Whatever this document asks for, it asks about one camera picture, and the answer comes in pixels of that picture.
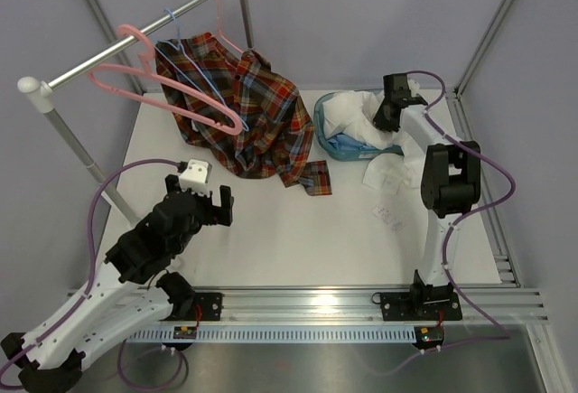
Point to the aluminium frame rail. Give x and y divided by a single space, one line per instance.
328 305

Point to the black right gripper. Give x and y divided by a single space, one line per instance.
380 122

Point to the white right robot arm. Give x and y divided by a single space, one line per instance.
450 186

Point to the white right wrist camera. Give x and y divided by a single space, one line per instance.
414 87

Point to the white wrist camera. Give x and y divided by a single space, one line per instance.
194 176
414 87

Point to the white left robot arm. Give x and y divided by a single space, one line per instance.
130 289

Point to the pink hanger on rack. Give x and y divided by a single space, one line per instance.
220 32

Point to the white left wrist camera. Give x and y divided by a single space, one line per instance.
194 176

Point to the white slotted cable duct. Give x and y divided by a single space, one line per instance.
274 334

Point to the white paper tag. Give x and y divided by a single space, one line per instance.
388 217

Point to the light blue shirt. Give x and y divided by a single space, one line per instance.
345 143

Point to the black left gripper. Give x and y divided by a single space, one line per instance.
218 215

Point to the red plaid shirt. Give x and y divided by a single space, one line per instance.
281 131

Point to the teal plastic tub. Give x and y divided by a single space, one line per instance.
318 120

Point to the white shirt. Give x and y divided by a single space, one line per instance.
351 112

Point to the metal clothes rack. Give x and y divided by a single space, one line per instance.
39 92

